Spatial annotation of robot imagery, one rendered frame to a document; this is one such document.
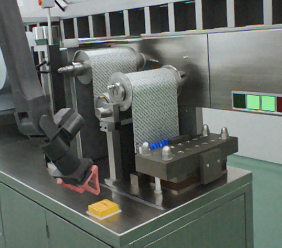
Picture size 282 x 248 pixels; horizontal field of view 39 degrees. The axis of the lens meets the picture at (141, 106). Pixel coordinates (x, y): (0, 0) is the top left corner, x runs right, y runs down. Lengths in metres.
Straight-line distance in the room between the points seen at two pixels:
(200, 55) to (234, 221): 0.65
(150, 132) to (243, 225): 0.51
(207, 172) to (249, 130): 2.99
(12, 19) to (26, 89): 0.16
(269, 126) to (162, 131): 2.80
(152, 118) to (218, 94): 0.28
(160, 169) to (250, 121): 3.10
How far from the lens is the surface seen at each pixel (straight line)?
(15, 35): 0.93
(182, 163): 1.37
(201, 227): 1.44
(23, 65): 0.93
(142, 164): 1.41
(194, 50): 1.63
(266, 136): 4.32
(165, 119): 1.56
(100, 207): 1.30
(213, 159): 1.47
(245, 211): 1.64
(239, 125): 4.48
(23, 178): 1.74
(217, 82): 1.57
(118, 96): 1.46
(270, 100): 1.44
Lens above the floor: 1.45
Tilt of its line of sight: 10 degrees down
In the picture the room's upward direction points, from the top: 4 degrees counter-clockwise
